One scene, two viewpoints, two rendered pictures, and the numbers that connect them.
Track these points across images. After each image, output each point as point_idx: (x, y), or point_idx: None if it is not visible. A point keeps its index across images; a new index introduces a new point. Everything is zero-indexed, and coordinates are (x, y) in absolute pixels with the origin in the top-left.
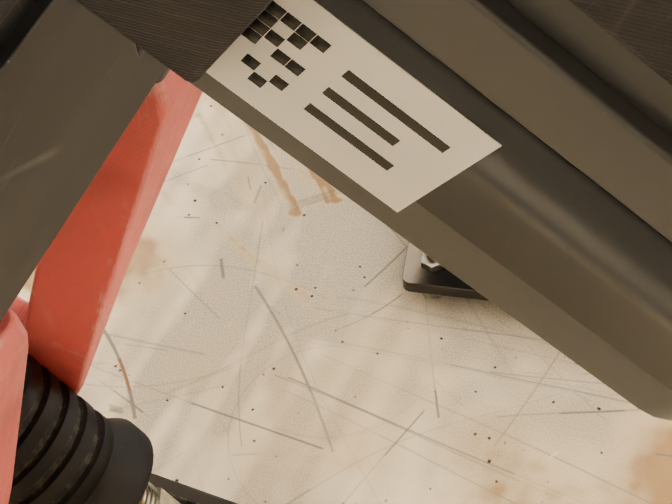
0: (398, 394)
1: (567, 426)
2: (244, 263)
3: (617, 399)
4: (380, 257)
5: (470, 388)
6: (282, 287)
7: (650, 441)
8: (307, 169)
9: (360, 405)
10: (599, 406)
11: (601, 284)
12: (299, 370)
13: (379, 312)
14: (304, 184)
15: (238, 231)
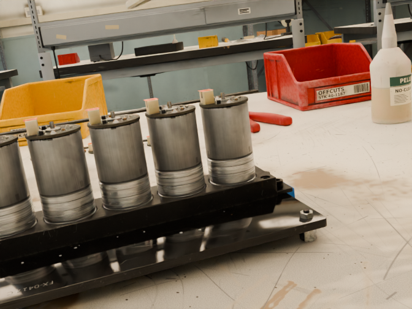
0: (373, 225)
1: (330, 198)
2: (376, 289)
3: (306, 196)
4: (310, 255)
5: (344, 215)
6: (370, 271)
7: (314, 189)
8: (279, 301)
9: (392, 229)
10: (314, 197)
11: None
12: (404, 247)
13: (341, 243)
14: (292, 297)
15: (358, 303)
